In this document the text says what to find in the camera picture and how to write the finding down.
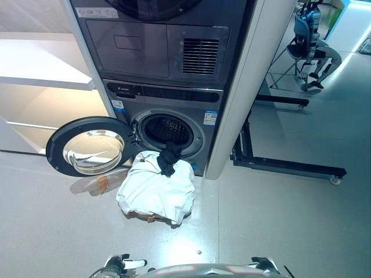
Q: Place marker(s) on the blue white energy label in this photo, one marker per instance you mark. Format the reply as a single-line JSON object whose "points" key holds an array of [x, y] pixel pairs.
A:
{"points": [[211, 117]]}

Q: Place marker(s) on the gray robot torso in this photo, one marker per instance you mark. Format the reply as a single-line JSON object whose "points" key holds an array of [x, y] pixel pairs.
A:
{"points": [[208, 272]]}

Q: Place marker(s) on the white shelf unit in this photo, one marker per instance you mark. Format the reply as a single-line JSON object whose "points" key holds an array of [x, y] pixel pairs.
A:
{"points": [[43, 63]]}

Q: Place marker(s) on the small blue white sticker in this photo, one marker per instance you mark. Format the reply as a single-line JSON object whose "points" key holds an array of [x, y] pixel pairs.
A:
{"points": [[117, 106]]}

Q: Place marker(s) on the white garment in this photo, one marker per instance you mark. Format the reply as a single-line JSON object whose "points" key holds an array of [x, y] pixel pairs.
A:
{"points": [[156, 194]]}

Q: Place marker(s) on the gray folding chair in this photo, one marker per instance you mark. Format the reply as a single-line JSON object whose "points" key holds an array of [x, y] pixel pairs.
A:
{"points": [[295, 50]]}

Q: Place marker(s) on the seated blue gray mannequin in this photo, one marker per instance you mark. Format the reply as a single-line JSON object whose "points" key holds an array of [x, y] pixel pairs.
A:
{"points": [[311, 23]]}

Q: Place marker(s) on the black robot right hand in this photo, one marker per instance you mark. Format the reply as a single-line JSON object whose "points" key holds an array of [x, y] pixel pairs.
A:
{"points": [[266, 262]]}

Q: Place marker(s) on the brown woven strip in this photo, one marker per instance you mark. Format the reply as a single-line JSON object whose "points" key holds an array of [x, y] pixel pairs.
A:
{"points": [[103, 184]]}

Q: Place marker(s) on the gray dryer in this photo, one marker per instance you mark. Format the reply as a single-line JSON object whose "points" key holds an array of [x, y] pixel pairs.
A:
{"points": [[133, 52]]}

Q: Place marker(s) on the blue green display panel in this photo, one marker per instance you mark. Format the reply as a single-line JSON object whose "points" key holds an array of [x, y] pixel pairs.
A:
{"points": [[350, 23]]}

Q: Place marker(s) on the white rectangular dryer sticker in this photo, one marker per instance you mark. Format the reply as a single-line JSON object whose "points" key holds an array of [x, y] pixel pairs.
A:
{"points": [[97, 12]]}

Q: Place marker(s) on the white cabinet frame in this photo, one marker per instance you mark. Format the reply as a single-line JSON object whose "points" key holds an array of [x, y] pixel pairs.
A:
{"points": [[246, 87]]}

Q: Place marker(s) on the black garment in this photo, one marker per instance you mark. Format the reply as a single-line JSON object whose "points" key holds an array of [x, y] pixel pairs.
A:
{"points": [[169, 157]]}

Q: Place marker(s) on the round washing machine door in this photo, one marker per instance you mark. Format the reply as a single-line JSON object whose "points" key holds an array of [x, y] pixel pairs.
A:
{"points": [[55, 144]]}

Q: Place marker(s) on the brown woven laundry basket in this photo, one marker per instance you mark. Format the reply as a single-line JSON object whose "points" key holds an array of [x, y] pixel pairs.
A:
{"points": [[145, 216]]}

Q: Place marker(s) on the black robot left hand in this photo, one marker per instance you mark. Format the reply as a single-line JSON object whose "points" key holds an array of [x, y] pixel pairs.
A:
{"points": [[116, 262]]}

